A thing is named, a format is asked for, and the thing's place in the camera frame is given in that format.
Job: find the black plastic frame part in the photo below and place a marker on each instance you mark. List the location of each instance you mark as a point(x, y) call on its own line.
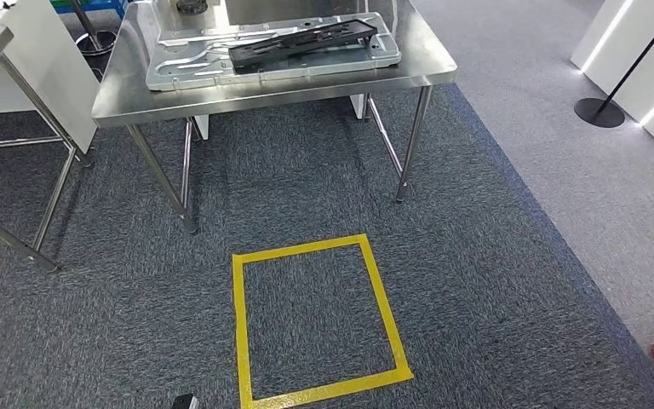
point(242, 56)

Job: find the stainless steel workbench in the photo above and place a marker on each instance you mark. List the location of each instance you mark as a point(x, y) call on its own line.
point(135, 101)

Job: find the yellow floor tape square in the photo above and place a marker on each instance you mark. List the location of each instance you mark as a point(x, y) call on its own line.
point(241, 338)

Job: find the stamped aluminium plate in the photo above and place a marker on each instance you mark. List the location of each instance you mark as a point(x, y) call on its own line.
point(191, 73)

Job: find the chrome stanchion round base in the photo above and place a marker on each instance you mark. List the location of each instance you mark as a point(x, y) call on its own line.
point(97, 44)

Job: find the blue plastic base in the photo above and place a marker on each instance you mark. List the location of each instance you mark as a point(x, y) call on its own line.
point(107, 5)

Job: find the white partition panel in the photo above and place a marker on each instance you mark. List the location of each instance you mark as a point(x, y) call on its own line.
point(62, 45)

